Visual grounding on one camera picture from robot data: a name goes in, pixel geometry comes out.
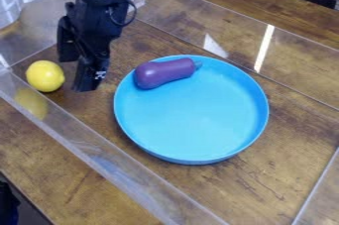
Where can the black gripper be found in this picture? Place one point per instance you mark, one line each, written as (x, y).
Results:
(86, 30)

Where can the yellow lemon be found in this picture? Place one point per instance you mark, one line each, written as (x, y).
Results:
(46, 75)

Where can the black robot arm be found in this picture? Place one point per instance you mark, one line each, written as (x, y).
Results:
(94, 23)

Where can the blue round tray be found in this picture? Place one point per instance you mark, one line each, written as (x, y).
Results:
(198, 120)

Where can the purple toy eggplant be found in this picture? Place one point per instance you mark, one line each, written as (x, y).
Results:
(156, 73)

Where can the clear acrylic enclosure wall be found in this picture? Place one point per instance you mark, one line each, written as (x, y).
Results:
(71, 161)

